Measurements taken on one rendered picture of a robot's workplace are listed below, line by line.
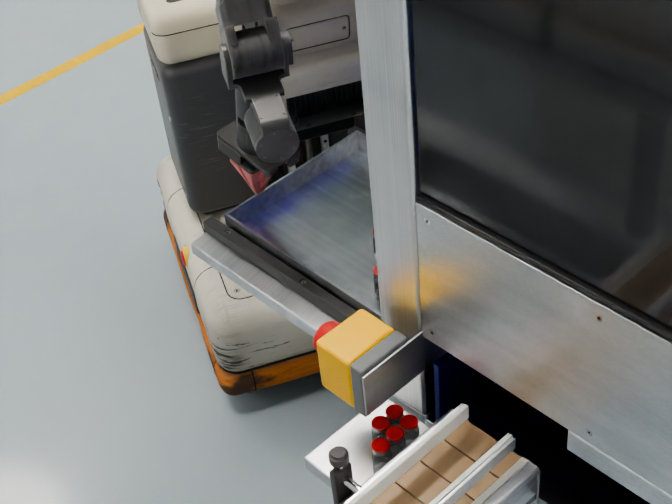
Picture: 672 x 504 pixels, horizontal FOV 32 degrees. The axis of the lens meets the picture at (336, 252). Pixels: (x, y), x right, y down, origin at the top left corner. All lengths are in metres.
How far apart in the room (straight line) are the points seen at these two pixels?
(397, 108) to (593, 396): 0.33
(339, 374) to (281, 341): 1.21
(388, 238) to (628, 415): 0.31
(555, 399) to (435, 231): 0.20
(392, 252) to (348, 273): 0.34
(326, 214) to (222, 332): 0.81
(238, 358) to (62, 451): 0.45
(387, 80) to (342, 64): 1.06
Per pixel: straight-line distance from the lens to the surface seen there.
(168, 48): 2.38
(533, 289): 1.09
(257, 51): 1.44
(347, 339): 1.25
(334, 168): 1.73
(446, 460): 1.26
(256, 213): 1.66
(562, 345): 1.11
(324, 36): 2.15
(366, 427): 1.36
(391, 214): 1.18
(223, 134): 1.58
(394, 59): 1.06
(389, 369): 1.25
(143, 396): 2.67
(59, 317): 2.92
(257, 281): 1.56
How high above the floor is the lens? 1.92
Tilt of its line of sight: 41 degrees down
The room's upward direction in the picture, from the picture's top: 6 degrees counter-clockwise
